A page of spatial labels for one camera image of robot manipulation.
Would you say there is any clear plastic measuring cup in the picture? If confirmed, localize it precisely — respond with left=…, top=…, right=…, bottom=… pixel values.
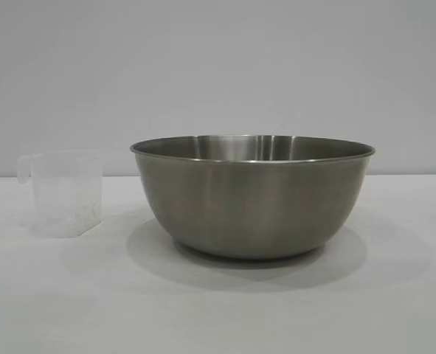
left=16, top=150, right=105, bottom=240

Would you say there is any stainless steel mixing bowl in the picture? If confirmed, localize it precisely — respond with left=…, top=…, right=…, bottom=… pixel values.
left=129, top=134, right=376, bottom=259

